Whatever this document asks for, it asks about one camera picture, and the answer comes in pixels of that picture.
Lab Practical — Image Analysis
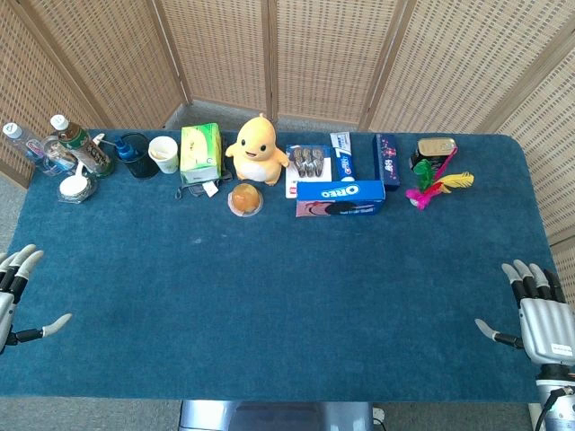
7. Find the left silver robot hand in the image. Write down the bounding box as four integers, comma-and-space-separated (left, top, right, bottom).
0, 243, 73, 355

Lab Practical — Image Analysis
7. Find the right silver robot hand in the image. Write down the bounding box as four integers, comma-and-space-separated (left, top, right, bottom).
474, 259, 575, 365

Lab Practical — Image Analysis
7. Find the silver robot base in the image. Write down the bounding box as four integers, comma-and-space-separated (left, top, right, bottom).
178, 400, 375, 431

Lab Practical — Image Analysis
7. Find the white lid glass jar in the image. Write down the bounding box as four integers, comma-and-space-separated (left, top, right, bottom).
57, 160, 98, 205

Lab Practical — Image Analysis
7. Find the clear glass jar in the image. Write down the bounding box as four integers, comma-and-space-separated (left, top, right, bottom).
41, 135, 78, 176

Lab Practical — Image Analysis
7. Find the clear water bottle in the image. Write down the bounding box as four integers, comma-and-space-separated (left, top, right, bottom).
2, 122, 59, 174

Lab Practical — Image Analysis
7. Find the green label tea bottle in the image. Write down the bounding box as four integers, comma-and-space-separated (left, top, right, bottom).
49, 114, 114, 177

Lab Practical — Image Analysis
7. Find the colourful feather shuttlecock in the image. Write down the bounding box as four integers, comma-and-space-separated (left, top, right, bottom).
405, 147, 475, 211

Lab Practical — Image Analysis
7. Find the black mesh pen holder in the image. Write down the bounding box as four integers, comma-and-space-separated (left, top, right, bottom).
119, 132, 161, 180

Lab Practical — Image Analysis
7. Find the gold lid tin can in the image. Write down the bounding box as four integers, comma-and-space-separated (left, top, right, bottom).
409, 136, 458, 172

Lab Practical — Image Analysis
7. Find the white paper cup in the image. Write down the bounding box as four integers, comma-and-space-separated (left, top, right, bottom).
147, 136, 180, 175

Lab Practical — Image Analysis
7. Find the dark blue slim box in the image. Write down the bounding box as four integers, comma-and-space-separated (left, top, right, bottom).
373, 133, 401, 191

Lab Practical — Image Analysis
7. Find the blue Oreo cookie box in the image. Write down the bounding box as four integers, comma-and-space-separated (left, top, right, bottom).
295, 180, 387, 218

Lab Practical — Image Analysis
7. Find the green tissue box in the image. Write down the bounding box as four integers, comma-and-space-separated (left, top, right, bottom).
180, 122, 224, 185

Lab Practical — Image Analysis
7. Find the orange jelly cup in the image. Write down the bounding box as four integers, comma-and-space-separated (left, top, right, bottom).
227, 182, 264, 218

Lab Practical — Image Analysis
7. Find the white blue toothpaste box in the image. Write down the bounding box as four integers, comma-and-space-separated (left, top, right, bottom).
330, 130, 358, 182

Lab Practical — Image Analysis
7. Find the blue table cloth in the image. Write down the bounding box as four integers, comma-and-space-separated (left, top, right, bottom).
0, 129, 563, 403

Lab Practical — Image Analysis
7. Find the yellow plush duck toy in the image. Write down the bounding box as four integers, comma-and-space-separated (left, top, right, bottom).
225, 113, 290, 187

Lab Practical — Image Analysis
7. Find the woven bamboo folding screen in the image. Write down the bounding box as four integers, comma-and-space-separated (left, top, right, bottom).
0, 0, 575, 315

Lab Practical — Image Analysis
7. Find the black cable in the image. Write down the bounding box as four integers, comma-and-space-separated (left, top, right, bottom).
536, 386, 575, 431

